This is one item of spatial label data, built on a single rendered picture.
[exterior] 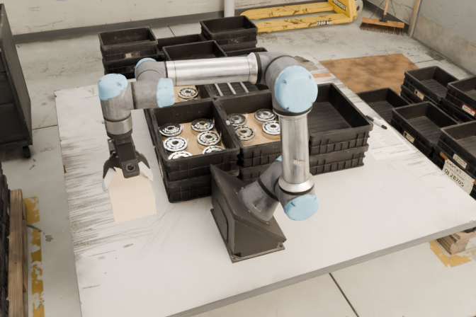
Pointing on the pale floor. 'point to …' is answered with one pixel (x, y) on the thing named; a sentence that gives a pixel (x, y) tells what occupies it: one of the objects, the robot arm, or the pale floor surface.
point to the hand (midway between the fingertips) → (129, 187)
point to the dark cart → (13, 94)
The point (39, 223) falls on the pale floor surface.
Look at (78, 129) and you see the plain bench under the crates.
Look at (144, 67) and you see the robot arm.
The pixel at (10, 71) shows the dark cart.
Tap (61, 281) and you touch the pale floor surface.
